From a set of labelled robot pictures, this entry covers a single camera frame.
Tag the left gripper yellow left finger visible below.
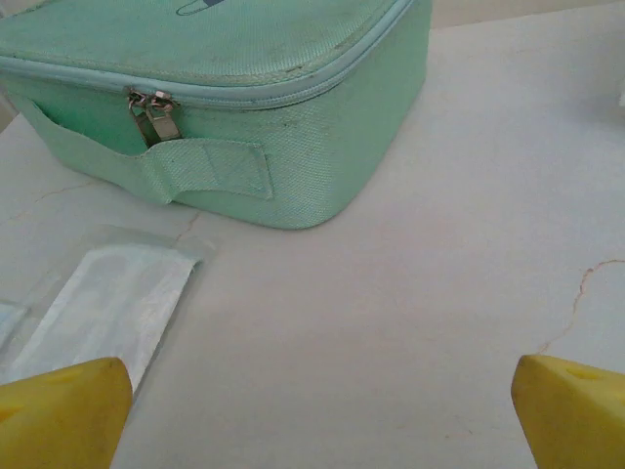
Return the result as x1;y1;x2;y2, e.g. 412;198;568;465
0;357;134;469

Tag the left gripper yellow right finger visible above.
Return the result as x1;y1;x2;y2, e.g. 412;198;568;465
511;354;625;469

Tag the small clear gauze packet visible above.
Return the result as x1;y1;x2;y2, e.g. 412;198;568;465
0;223;219;397

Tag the mint green zipper pouch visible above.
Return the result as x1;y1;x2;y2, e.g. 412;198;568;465
0;0;434;231

